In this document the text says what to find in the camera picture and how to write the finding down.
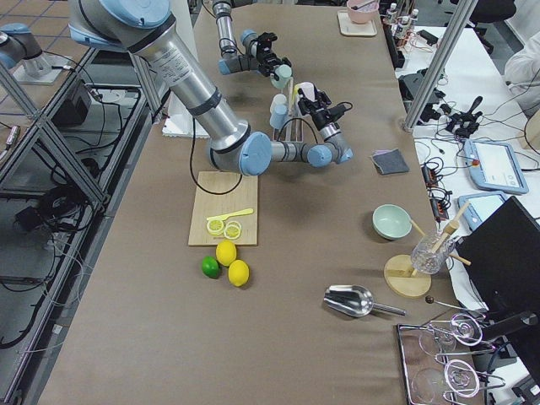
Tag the white plastic cup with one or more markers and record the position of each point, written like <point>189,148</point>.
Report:
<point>278,99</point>

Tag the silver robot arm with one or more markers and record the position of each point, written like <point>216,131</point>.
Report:
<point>233,59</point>
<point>147,29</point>

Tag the clear glass mug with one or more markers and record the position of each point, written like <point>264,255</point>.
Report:
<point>431,252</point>

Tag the metal ice scoop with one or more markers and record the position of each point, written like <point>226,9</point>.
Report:
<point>356,301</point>

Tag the black computer monitor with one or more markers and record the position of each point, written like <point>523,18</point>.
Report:
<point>504,256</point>

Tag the green lime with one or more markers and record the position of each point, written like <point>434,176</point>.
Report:
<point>210,267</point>

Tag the wooden mug tree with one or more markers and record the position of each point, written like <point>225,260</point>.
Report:
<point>399,273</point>

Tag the cream plastic tray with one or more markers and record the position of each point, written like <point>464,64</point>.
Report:
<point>351,29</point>

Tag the lemon slice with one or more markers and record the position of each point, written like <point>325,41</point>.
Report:
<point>215,227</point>
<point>232,230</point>

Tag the aluminium frame post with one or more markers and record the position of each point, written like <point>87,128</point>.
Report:
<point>453,31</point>

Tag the person in white jacket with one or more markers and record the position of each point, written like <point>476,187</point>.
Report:
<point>522,76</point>

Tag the pink bowl of ice cubes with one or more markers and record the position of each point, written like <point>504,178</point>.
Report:
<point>361,12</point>

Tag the light green bowl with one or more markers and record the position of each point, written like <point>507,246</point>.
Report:
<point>391,222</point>

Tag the yellow plastic knife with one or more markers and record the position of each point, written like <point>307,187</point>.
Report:
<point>224,216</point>

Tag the grey folded cloth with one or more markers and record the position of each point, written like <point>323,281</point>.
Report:
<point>389,162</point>

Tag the wooden cutting board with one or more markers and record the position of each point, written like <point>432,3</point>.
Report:
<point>244,196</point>

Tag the light blue plastic cup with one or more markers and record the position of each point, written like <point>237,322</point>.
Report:
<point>278,116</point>

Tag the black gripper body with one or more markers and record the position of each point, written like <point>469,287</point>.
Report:
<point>265,57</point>
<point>319,117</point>

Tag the whole yellow lemon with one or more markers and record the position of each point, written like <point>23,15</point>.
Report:
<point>226,252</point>
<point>238,273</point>

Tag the blue teach pendant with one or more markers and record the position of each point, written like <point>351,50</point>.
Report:
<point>480,206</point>
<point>493,166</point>

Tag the white wire cup rack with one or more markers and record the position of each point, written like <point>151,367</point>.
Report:
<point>292,129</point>

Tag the green plastic cup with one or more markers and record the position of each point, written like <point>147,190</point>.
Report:
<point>284,75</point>

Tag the wire wine glass rack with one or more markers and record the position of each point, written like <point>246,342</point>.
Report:
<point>436,363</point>

